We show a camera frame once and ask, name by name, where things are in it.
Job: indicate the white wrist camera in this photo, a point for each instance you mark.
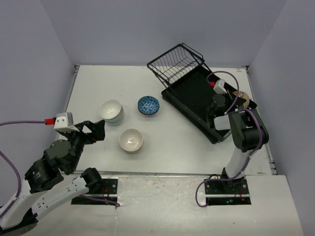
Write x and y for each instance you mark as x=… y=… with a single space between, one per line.
x=63 y=122
x=218 y=86

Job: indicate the red patterned white bowl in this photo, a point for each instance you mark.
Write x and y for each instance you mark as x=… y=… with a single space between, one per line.
x=148 y=105

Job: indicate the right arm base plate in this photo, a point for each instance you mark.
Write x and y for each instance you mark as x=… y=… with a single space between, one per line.
x=227 y=193

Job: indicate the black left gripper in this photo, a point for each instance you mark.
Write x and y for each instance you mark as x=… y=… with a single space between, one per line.
x=98 y=129

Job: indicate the light blue ribbed bowl front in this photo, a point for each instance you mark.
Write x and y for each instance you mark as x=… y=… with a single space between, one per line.
x=113 y=114

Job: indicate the beige leaf pattern bowl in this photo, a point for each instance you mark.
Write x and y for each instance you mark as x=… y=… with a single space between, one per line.
x=131 y=136

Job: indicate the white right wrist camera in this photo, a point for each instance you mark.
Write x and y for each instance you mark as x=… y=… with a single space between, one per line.
x=218 y=86

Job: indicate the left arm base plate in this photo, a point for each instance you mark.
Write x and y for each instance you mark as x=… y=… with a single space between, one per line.
x=106 y=195

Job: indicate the light blue ribbed bowl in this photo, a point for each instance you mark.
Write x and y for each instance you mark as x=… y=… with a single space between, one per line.
x=118 y=121
x=110 y=104
x=113 y=114

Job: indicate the beige floral bowl back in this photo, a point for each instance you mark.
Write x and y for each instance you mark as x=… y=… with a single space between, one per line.
x=242 y=101

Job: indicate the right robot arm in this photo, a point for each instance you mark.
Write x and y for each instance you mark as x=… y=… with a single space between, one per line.
x=248 y=132

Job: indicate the light blue ribbed bowl back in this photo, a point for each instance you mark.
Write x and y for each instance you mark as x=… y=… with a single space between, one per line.
x=110 y=104

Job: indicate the orange flower beige bowl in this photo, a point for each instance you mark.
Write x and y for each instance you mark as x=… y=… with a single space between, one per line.
x=131 y=148

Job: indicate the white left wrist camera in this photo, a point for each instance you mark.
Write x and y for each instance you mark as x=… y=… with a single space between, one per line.
x=63 y=122

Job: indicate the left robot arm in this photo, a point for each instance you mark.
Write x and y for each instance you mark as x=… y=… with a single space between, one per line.
x=32 y=200

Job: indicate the black wire dish rack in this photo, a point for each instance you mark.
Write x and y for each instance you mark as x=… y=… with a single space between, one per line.
x=186 y=77

